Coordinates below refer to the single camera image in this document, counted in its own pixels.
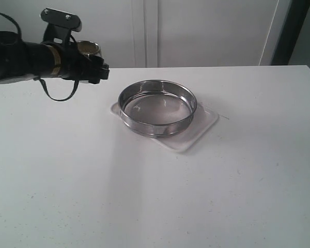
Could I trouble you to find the round stainless steel sieve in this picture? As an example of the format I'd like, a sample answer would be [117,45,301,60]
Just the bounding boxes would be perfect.
[117,80,197,138]

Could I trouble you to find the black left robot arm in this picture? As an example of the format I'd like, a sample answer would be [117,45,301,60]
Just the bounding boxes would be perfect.
[0,31,109,84]

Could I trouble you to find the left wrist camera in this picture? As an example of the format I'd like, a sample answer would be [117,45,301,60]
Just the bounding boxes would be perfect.
[40,8,82,47]

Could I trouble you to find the yellow grain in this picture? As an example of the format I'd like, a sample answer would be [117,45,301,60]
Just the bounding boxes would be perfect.
[77,43,97,55]

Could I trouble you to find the white plastic tray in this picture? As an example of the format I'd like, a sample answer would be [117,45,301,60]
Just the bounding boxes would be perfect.
[110,101,219,153]

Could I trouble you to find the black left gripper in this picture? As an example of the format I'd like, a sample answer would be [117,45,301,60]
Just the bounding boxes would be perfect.
[58,42,110,84]

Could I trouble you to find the white cabinet doors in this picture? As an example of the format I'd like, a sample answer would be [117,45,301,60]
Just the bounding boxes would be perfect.
[0,0,290,68]

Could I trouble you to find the stainless steel cup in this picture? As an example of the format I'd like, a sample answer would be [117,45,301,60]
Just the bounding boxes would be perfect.
[76,41,102,57]

